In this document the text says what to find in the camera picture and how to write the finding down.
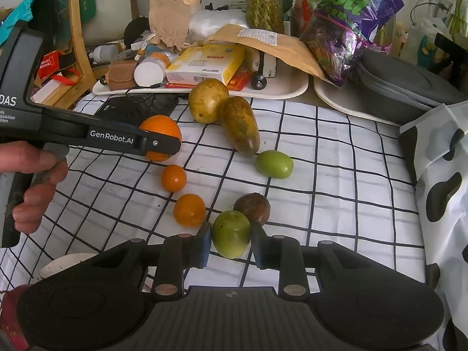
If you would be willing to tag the red box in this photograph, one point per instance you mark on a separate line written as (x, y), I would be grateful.
(49, 64)

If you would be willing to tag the brown passion fruit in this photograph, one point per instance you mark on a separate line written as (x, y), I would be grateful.
(254, 206)

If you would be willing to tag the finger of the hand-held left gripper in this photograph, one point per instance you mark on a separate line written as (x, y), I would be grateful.
(153, 144)

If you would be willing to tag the long white tray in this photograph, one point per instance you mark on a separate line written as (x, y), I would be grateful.
(285, 87)

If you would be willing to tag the white canvas bag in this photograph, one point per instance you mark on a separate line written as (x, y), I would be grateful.
(115, 3)

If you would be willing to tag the round yellow-green mango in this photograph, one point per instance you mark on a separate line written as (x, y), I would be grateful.
(206, 98)

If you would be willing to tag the person's left hand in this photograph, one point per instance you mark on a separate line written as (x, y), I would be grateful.
(22, 157)

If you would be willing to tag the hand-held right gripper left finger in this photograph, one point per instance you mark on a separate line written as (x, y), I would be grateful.
(204, 245)

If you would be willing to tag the brown leather pouch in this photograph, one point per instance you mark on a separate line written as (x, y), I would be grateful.
(122, 76)

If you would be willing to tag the flat orange box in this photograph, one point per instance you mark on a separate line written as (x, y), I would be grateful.
(241, 80)

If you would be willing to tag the cow print cloth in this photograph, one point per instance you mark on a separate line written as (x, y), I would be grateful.
(438, 226)

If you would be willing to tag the large orange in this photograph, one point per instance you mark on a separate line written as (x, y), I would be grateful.
(159, 122)

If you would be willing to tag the white lid jar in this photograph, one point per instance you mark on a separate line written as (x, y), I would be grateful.
(148, 73)

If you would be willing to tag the purple snack bag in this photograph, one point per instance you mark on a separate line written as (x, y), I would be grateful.
(347, 25)

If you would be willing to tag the small orange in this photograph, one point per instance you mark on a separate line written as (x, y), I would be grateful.
(189, 210)
(174, 178)

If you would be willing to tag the teal paper bag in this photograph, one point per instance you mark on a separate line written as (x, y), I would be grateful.
(18, 7)

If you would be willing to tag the black checked white tablecloth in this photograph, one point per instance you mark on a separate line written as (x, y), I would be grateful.
(329, 190)

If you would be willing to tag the yellow cardboard box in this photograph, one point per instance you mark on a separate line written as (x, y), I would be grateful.
(204, 62)

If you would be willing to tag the black stand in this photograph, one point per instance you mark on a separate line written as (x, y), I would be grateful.
(451, 58)

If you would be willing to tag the white bottle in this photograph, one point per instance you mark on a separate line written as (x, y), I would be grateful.
(104, 53)

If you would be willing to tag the green jujube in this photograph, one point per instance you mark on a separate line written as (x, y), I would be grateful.
(274, 163)
(231, 234)

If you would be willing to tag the curved wooden rack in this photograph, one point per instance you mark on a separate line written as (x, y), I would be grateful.
(82, 44)

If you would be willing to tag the white device with black wheel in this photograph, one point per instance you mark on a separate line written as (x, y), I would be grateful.
(260, 76)

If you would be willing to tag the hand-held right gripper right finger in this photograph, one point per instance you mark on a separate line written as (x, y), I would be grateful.
(257, 246)

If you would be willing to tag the black round object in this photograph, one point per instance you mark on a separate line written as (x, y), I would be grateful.
(135, 31)

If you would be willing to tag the white round plate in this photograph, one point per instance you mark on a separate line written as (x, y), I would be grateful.
(62, 267)

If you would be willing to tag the clear plastic bag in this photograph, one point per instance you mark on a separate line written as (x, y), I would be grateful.
(215, 23)

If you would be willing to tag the brown padded envelope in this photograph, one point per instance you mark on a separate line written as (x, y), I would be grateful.
(278, 47)

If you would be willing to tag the grey zip case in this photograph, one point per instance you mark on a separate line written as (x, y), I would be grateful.
(402, 80)

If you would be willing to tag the white tray under grey case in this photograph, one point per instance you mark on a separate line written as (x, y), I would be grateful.
(329, 95)

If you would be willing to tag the crumpled brown paper bag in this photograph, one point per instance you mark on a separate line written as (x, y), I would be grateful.
(168, 22)

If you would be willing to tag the tall glass vase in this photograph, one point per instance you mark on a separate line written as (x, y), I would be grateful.
(265, 0)

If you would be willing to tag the long brownish mango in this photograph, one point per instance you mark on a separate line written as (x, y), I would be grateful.
(241, 124)

